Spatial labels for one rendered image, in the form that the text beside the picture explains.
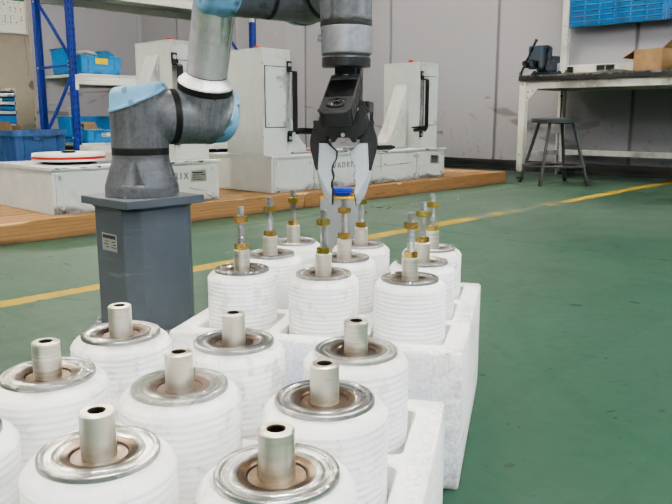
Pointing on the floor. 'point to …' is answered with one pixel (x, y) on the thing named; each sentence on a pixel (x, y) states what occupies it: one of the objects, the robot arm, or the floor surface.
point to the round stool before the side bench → (561, 146)
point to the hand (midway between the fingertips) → (343, 196)
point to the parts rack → (96, 74)
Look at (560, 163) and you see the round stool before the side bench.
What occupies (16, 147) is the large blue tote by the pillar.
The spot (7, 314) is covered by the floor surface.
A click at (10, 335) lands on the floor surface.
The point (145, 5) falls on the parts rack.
